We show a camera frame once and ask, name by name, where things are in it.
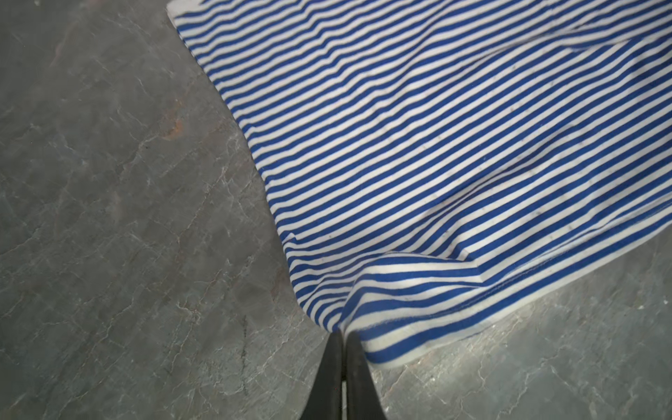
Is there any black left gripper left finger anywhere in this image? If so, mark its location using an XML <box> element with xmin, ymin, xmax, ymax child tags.
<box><xmin>300</xmin><ymin>332</ymin><xmax>343</xmax><ymax>420</ymax></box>

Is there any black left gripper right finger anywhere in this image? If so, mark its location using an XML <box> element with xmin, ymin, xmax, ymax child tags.
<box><xmin>345</xmin><ymin>332</ymin><xmax>387</xmax><ymax>420</ymax></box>

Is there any blue white striped tank top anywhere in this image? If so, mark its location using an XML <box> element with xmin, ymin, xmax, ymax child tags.
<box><xmin>167</xmin><ymin>1</ymin><xmax>671</xmax><ymax>367</ymax></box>

